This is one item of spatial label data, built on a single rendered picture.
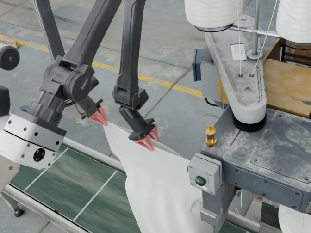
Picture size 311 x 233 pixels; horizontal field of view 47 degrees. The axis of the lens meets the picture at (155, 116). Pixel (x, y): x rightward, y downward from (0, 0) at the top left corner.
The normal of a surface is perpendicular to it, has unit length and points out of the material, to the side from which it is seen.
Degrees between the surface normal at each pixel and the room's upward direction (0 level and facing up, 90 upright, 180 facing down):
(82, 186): 0
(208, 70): 90
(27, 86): 0
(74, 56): 30
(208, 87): 90
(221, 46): 0
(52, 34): 63
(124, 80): 70
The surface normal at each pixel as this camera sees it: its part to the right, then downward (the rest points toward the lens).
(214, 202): -0.55, 0.62
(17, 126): -0.40, -0.33
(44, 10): 0.46, 0.10
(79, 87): 0.87, 0.32
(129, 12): -0.49, 0.36
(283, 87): -0.14, -0.73
